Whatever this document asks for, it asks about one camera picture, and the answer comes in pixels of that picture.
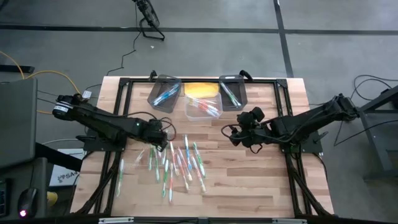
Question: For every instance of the black metal side table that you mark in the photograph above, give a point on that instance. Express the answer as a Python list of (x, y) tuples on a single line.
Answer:
[(370, 105)]

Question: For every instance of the green white toothbrush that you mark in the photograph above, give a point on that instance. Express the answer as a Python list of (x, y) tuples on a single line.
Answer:
[(231, 96), (156, 168), (165, 179), (163, 157), (150, 158), (120, 177), (199, 159)]

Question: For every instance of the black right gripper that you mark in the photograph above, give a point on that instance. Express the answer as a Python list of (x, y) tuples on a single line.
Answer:
[(253, 133)]

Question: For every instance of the black computer mouse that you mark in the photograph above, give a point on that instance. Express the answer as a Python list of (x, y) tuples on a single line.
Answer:
[(28, 200)]

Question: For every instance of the white printed sheet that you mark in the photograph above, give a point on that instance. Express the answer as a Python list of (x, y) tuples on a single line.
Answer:
[(65, 179)]

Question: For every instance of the black keyboard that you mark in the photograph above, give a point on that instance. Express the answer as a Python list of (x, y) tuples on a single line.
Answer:
[(3, 199)]

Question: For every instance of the dark translucent grey bin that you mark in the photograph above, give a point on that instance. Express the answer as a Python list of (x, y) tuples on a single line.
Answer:
[(168, 107), (239, 90)]

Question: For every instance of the blue white toothbrush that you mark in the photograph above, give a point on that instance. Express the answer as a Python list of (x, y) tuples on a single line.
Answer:
[(164, 95), (171, 96), (187, 152)]

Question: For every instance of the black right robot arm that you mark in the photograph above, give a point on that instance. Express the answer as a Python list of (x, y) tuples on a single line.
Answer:
[(311, 121)]

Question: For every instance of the yellow plastic object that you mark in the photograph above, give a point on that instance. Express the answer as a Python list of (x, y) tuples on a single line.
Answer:
[(53, 199)]

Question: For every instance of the black square base plate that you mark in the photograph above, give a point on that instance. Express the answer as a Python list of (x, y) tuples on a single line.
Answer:
[(314, 147), (102, 146)]

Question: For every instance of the silver metal bracket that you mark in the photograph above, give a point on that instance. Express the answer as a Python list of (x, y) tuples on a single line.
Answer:
[(115, 220), (289, 221)]

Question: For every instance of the pile of bagged toothbrushes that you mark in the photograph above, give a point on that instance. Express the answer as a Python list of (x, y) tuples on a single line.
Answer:
[(199, 175)]

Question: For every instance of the yellow cloth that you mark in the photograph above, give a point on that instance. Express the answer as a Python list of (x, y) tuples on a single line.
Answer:
[(200, 89)]

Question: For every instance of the clear plastic bin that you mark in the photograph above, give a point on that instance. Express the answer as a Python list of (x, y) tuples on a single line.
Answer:
[(202, 118)]

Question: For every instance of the white power adapter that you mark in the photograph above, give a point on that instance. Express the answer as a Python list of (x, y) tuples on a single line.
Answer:
[(87, 94)]

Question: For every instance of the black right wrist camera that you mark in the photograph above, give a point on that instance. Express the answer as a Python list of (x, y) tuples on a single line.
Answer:
[(256, 114)]

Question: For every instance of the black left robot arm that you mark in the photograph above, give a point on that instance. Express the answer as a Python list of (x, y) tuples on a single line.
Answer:
[(99, 119)]

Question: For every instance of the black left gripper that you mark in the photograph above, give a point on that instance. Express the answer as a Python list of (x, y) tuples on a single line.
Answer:
[(157, 132)]

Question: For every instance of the black aluminium table frame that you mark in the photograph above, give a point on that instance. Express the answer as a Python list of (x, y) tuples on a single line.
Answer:
[(264, 80)]

